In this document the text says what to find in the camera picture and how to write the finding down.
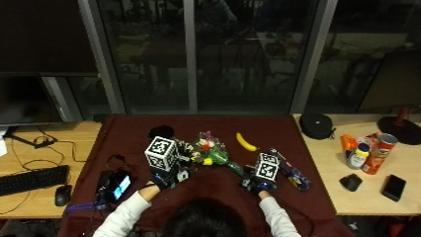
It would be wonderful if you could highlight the person's left hand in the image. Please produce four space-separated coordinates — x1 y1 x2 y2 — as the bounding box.
150 139 197 192

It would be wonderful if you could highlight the person's right hand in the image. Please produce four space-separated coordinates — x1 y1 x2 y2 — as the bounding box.
241 163 279 196

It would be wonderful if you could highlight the artificial flower bouquet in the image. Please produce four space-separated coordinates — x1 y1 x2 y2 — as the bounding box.
190 130 250 180

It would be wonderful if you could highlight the white marker cube, small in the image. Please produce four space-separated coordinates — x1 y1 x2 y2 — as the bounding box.
254 152 281 183

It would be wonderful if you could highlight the white marker cube, large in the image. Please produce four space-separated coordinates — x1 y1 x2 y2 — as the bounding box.
143 135 179 173

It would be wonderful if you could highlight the black round vase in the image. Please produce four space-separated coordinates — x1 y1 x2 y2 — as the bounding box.
147 124 175 140

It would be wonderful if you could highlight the yellow banana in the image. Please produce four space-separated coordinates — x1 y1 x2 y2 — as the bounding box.
235 131 261 153

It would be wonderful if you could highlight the dark blue snack packet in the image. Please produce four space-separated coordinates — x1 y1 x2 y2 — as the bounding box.
267 147 311 193

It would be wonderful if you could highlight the maroon tablecloth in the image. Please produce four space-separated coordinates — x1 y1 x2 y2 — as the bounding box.
55 114 358 237

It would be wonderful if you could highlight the smartphone with lit screen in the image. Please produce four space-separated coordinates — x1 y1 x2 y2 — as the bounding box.
105 168 133 202

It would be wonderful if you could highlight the black zipped pouch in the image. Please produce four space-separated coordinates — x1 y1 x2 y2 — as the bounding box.
298 112 338 140

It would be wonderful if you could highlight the orange packet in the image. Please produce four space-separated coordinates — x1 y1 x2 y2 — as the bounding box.
339 133 359 153

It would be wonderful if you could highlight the white bottle with yellow cap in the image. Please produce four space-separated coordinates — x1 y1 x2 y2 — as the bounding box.
345 142 370 171

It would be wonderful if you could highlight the red chips can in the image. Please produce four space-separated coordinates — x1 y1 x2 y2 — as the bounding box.
361 132 399 176

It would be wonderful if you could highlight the black oval computer mouse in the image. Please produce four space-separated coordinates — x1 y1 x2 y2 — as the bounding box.
53 184 73 207

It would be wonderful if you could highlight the black smartphone, dark screen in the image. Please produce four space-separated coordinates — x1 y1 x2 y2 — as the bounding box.
379 174 407 202

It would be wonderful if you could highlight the black monitor stand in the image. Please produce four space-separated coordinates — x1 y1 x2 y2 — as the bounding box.
2 125 58 149

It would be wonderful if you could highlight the black keyboard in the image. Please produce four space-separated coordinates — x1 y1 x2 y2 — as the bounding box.
0 164 70 198

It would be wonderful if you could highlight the black round lamp base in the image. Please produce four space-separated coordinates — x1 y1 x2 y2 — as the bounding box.
375 106 421 146

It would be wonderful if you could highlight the black computer monitor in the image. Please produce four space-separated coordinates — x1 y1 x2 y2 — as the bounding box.
0 73 85 126

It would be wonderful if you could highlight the white paper sheet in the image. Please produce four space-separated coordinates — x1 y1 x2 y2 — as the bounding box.
0 127 9 158

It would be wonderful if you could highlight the black cable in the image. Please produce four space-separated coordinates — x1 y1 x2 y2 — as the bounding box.
8 125 89 172

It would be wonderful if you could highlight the blue strap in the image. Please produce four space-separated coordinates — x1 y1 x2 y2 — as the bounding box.
63 201 99 215

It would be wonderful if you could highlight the grey window frame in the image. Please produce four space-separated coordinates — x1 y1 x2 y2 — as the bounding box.
77 0 339 116

